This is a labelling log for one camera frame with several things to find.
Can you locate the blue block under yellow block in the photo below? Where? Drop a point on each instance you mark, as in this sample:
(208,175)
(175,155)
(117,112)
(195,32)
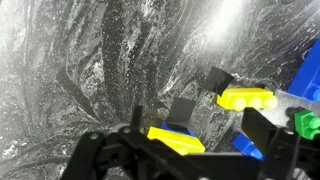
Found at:
(166,127)

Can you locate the black tape patch far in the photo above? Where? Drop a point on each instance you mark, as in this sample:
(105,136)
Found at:
(217,80)

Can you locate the large blue stepped block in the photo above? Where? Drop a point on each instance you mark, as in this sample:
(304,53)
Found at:
(306,83)

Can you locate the small blue block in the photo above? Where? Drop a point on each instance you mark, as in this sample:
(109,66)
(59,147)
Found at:
(243,144)

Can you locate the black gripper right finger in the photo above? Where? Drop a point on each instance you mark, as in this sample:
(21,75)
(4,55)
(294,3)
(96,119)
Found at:
(284,150)

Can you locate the yellow block on blue block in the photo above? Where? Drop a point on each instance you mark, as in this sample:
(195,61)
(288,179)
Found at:
(181,143)

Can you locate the green two-stud block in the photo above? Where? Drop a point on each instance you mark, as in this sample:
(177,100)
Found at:
(307,124)

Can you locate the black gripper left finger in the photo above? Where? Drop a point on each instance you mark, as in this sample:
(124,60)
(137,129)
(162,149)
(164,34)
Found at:
(82,164)

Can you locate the yellow three-stud block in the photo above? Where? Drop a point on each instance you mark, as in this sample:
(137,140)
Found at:
(240,98)

